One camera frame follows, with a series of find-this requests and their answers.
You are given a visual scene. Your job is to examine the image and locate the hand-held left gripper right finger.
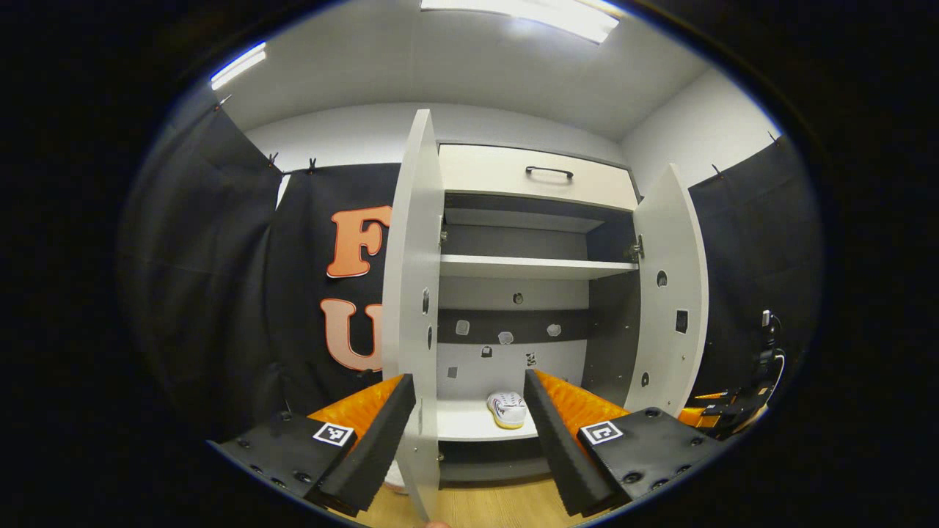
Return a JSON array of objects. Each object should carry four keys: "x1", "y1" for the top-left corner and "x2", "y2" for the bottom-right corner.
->
[{"x1": 522, "y1": 369, "x2": 734, "y2": 518}]

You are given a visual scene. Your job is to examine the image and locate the white shoe cabinet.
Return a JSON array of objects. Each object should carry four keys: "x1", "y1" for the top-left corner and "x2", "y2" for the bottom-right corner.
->
[{"x1": 433, "y1": 142, "x2": 646, "y2": 485}]

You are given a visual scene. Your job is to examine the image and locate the white striped canvas shoe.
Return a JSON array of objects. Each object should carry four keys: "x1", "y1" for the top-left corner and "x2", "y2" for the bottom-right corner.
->
[{"x1": 486, "y1": 391, "x2": 529, "y2": 430}]

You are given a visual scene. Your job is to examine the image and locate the white cabinet door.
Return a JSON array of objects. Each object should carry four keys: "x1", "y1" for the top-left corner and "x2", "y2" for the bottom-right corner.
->
[
  {"x1": 381, "y1": 110, "x2": 446, "y2": 523},
  {"x1": 624, "y1": 163, "x2": 710, "y2": 417}
]

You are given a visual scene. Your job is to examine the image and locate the black backdrop cloth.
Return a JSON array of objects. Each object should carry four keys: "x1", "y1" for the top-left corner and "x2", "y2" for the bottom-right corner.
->
[
  {"x1": 686, "y1": 136, "x2": 824, "y2": 411},
  {"x1": 117, "y1": 99, "x2": 283, "y2": 441},
  {"x1": 266, "y1": 163, "x2": 403, "y2": 415}
]

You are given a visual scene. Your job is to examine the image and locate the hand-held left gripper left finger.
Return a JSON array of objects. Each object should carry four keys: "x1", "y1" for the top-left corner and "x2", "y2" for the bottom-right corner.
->
[{"x1": 208, "y1": 373, "x2": 417, "y2": 518}]

